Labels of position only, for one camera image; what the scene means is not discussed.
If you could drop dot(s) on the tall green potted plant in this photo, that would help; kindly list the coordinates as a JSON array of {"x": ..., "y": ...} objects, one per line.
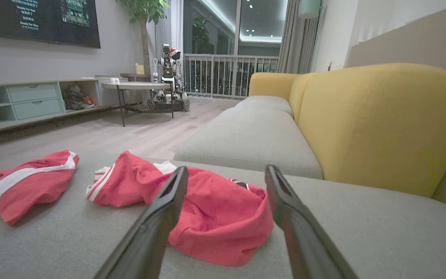
[{"x": 145, "y": 9}]

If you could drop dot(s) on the black wall television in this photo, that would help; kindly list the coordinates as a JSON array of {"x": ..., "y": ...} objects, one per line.
[{"x": 33, "y": 19}]

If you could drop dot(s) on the small yellow container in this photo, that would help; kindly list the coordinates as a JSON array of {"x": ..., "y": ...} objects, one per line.
[{"x": 139, "y": 69}]

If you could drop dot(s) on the pile of toys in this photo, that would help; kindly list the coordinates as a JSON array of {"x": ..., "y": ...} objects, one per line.
[{"x": 76, "y": 99}]

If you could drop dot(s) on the small brown side table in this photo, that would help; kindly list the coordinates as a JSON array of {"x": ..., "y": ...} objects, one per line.
[{"x": 134, "y": 76}]

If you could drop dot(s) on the round white coffee table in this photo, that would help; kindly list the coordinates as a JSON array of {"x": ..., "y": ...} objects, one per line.
[{"x": 138, "y": 85}]

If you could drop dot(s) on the white sheer curtain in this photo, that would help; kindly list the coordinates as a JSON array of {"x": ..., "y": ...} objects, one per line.
[{"x": 174, "y": 31}]

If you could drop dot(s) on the red numbered basketball jersey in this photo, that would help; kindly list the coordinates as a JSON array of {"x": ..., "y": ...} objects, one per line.
[{"x": 223, "y": 224}]

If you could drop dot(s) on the red shorts with white stripe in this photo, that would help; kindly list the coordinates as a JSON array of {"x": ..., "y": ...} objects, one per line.
[{"x": 33, "y": 190}]

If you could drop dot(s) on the mint lamp shade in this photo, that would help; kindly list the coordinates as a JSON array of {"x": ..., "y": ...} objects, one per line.
[{"x": 309, "y": 7}]

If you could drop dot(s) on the grey and yellow sofa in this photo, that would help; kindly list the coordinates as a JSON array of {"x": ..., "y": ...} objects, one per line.
[{"x": 381, "y": 128}]

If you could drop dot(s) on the grey striped curtain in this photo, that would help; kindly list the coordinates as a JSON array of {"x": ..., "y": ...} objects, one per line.
[{"x": 289, "y": 38}]

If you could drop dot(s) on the small white cup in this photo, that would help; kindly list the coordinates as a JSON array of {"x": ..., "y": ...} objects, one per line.
[{"x": 114, "y": 81}]

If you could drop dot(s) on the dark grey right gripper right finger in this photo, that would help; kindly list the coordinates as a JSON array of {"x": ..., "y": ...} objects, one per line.
[{"x": 300, "y": 232}]

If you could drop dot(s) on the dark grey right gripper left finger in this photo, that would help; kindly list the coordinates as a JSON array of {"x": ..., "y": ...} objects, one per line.
[{"x": 157, "y": 228}]

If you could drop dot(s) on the white wheeled robot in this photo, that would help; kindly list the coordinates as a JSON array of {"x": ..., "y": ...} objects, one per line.
[{"x": 167, "y": 66}]

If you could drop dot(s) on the white balcony railing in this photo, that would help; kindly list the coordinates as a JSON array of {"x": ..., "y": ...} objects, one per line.
[{"x": 223, "y": 58}]

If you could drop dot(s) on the mint and white TV cabinet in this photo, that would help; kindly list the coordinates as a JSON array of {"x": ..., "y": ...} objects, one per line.
[{"x": 33, "y": 100}]

